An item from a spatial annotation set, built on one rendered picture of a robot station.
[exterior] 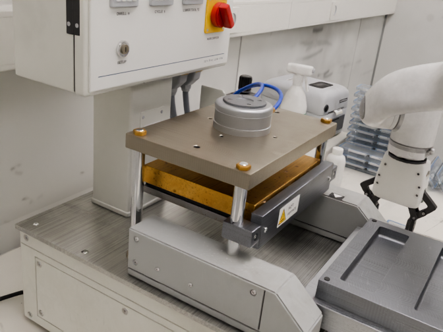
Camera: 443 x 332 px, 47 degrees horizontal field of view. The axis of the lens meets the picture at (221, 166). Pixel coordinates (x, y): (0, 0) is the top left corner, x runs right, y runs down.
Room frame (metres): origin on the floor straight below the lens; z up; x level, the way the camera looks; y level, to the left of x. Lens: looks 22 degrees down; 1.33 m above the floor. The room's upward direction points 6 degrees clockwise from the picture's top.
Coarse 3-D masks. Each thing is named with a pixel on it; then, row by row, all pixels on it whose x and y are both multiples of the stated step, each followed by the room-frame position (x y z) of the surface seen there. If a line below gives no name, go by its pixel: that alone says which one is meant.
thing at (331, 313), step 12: (360, 228) 0.68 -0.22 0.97; (348, 240) 0.64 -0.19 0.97; (336, 252) 0.61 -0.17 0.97; (324, 264) 0.57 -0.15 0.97; (312, 288) 0.52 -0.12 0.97; (324, 312) 0.48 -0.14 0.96; (336, 312) 0.48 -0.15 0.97; (348, 312) 0.48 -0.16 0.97; (324, 324) 0.48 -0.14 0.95; (336, 324) 0.48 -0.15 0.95; (348, 324) 0.47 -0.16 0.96; (360, 324) 0.46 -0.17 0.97; (372, 324) 0.46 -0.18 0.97
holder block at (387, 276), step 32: (384, 224) 0.66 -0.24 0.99; (352, 256) 0.56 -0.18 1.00; (384, 256) 0.59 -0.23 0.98; (416, 256) 0.58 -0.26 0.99; (320, 288) 0.50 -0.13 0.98; (352, 288) 0.49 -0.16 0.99; (384, 288) 0.50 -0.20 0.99; (416, 288) 0.50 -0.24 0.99; (384, 320) 0.46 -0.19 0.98; (416, 320) 0.45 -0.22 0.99
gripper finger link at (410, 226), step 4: (416, 212) 0.97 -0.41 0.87; (420, 212) 0.95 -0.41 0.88; (424, 212) 0.95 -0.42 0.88; (420, 216) 0.95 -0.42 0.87; (424, 216) 0.95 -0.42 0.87; (408, 220) 0.96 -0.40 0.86; (416, 220) 0.97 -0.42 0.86; (408, 224) 0.95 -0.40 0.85; (412, 224) 0.96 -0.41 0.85; (408, 228) 0.95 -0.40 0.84; (412, 228) 0.96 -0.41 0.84
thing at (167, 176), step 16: (160, 160) 0.65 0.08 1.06; (304, 160) 0.71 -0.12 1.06; (144, 176) 0.63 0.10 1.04; (160, 176) 0.61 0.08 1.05; (176, 176) 0.60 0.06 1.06; (192, 176) 0.61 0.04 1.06; (272, 176) 0.64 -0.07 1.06; (288, 176) 0.64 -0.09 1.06; (160, 192) 0.61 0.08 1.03; (176, 192) 0.60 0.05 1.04; (192, 192) 0.59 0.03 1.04; (208, 192) 0.58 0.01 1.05; (224, 192) 0.57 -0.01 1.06; (256, 192) 0.58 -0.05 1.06; (272, 192) 0.58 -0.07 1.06; (192, 208) 0.59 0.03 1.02; (208, 208) 0.58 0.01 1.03; (224, 208) 0.56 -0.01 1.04; (256, 208) 0.55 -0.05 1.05
